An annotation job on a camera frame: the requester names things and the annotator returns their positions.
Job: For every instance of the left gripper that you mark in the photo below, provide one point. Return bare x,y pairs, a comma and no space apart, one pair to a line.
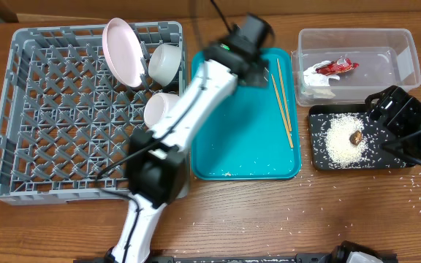
256,77

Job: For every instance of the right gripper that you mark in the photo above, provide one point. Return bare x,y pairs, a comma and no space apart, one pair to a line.
404,108

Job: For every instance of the wooden chopstick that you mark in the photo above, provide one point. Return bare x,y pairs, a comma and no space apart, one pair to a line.
284,119
284,95

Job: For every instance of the brown food scrap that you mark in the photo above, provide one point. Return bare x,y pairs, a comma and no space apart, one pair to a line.
356,138

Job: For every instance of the white napkin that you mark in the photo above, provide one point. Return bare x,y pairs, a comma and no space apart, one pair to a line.
316,84

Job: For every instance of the pile of white rice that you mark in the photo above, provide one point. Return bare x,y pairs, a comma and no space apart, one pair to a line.
339,149

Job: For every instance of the red snack wrapper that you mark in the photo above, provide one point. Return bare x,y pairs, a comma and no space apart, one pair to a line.
342,65

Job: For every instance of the grey bowl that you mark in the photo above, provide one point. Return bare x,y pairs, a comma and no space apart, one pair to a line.
164,64

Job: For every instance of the large white plate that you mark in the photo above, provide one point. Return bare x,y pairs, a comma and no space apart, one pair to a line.
123,52

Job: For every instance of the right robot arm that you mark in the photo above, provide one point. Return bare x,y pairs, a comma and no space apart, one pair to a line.
407,148

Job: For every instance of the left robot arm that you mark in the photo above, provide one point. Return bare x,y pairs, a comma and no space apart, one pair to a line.
157,156

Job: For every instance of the grey dishwasher rack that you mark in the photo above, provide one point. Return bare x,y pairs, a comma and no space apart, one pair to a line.
64,118

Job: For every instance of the black plastic tray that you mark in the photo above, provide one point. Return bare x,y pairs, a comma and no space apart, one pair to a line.
374,158

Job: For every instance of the teal plastic tray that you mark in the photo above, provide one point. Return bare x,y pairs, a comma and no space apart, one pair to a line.
244,137

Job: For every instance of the clear plastic bin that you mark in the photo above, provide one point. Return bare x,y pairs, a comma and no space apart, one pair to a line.
386,56

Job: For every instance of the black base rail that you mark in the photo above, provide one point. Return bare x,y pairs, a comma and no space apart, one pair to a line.
345,252

